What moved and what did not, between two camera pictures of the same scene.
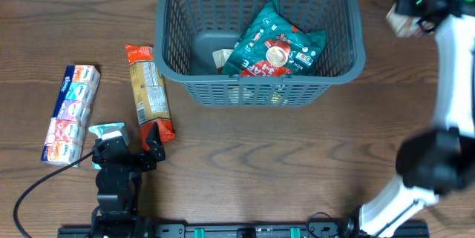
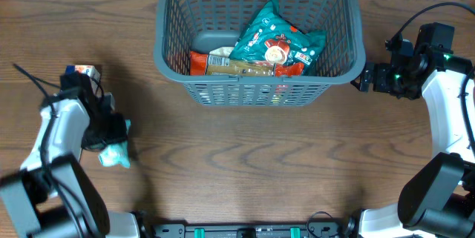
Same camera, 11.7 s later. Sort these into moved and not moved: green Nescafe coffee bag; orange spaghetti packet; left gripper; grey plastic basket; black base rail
Moved: orange spaghetti packet; left gripper
Not moved: grey plastic basket; green Nescafe coffee bag; black base rail
